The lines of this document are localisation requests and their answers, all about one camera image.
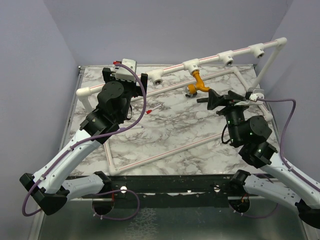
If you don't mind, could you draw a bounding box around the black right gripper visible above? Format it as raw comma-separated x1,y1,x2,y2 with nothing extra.
206,88,251,145

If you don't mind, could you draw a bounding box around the orange water faucet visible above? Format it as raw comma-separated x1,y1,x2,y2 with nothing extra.
185,70,210,94

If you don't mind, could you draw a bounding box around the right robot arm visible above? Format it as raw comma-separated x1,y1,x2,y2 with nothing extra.
207,89,320,229

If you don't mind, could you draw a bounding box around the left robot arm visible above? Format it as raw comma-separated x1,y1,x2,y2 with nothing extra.
19,63,148,217

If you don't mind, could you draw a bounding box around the small black knob fitting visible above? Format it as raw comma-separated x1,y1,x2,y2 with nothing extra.
185,92,198,98

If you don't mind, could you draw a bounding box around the red capped white marker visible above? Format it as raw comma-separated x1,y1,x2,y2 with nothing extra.
145,104,162,115

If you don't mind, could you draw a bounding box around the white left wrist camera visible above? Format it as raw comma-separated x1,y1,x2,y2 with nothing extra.
112,58,137,83

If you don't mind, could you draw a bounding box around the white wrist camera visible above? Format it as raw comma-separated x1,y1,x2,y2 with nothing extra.
112,58,137,83
235,88,265,106

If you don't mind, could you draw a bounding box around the white pipe frame with tees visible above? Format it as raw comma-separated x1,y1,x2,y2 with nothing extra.
72,37,287,176

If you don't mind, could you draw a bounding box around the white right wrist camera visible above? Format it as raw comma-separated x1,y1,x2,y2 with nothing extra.
235,88,265,106

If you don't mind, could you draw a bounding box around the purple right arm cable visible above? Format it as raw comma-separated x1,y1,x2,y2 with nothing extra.
257,98,320,193

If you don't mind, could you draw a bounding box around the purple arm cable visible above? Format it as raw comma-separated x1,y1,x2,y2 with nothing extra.
257,98,320,193
21,63,147,217

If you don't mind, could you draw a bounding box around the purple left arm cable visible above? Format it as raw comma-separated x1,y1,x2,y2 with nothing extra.
21,63,147,217

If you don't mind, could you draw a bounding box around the black table front rail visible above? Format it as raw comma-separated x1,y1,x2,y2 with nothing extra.
83,174,246,209

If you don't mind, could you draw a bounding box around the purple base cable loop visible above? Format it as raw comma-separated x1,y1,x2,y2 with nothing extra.
93,187,141,221

